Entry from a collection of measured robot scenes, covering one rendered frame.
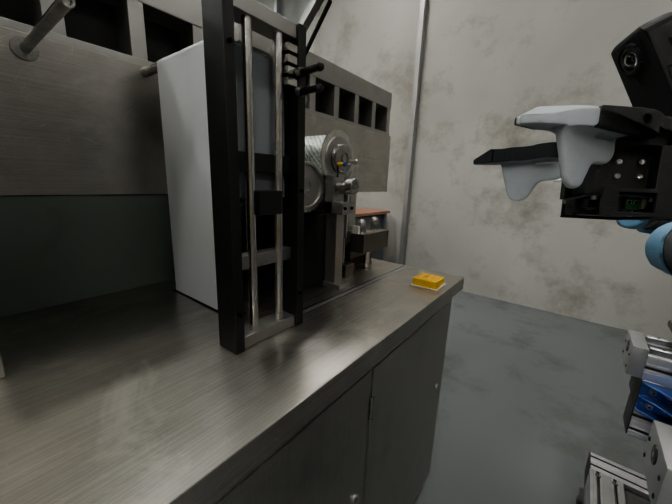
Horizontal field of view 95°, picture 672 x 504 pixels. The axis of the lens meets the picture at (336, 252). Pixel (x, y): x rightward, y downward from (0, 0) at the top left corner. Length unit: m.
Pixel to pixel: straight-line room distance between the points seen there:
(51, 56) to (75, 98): 0.08
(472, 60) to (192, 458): 3.88
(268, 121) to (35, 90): 0.48
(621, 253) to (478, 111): 1.84
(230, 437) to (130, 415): 0.14
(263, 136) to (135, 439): 0.46
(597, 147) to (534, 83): 3.42
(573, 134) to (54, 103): 0.87
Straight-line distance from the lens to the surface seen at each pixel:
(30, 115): 0.88
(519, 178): 0.42
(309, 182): 0.80
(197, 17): 1.08
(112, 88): 0.93
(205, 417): 0.46
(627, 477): 1.66
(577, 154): 0.31
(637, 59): 0.40
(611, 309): 3.73
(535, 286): 3.71
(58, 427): 0.52
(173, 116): 0.81
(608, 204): 0.35
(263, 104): 0.58
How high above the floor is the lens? 1.19
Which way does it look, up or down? 13 degrees down
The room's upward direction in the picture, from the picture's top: 2 degrees clockwise
